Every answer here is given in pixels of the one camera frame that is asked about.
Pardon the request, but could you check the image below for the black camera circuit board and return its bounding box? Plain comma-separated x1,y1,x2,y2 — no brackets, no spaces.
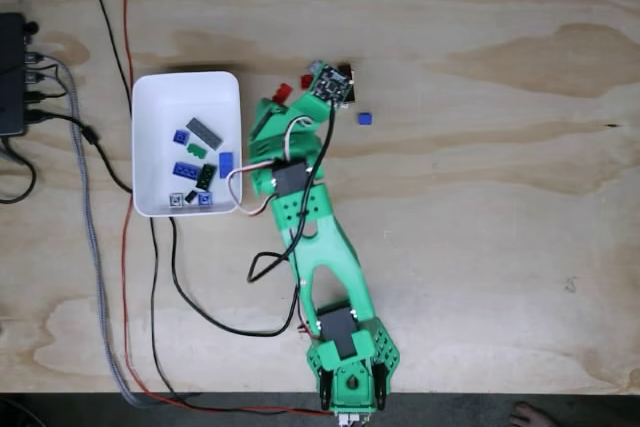
308,62,357,109

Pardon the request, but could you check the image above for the brown long lego brick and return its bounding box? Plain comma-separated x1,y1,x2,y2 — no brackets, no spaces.
337,62,357,104

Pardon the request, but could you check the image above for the person's foot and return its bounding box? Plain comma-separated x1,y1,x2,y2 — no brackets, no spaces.
508,400,557,427

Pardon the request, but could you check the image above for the dark grey long brick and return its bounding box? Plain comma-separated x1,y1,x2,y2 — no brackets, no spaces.
185,116,224,151

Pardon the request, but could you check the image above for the black looped cable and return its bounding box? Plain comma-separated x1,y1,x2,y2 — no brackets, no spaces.
0,139,39,206

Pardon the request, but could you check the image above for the black camera cable with ferrite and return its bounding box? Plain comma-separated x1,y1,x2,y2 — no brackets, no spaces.
24,105,337,337

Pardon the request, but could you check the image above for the thin black usb cable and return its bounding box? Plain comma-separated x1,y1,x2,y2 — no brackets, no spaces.
24,65,69,101

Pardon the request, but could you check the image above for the white and red servo wire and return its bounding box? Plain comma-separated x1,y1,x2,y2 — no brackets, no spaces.
294,280,321,337

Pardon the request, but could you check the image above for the black usb hub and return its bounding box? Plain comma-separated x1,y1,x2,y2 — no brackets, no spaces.
0,12,29,137

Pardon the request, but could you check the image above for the white plastic bin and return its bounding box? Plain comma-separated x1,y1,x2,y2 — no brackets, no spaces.
131,71,244,219

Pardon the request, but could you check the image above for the grey braided cable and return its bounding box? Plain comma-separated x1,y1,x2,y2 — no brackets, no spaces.
27,50,146,408
27,72,146,408

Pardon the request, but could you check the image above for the thin red power wire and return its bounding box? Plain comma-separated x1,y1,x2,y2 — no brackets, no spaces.
107,0,336,418

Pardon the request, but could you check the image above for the looped white servo wire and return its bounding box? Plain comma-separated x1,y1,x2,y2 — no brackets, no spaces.
227,162,275,218

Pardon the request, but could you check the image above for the short white servo wire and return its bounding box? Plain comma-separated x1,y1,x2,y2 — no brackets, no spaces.
283,115,322,161

